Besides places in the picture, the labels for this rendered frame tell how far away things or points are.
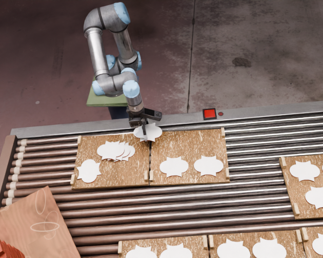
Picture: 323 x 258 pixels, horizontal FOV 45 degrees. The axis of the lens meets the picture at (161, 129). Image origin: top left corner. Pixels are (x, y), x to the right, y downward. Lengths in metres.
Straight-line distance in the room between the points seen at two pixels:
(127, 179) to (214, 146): 0.50
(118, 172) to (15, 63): 2.76
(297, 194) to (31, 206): 1.29
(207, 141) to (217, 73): 1.82
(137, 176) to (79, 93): 2.03
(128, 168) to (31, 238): 0.60
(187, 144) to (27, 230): 0.92
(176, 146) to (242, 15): 2.78
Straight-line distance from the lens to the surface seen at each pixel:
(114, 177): 2.12
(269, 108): 2.40
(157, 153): 2.16
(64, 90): 4.08
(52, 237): 1.92
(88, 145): 2.28
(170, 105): 3.67
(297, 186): 2.07
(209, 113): 2.33
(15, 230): 2.01
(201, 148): 2.16
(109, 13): 2.12
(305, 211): 2.01
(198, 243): 1.89
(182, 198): 2.02
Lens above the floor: 2.67
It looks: 50 degrees down
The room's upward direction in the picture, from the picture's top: 9 degrees counter-clockwise
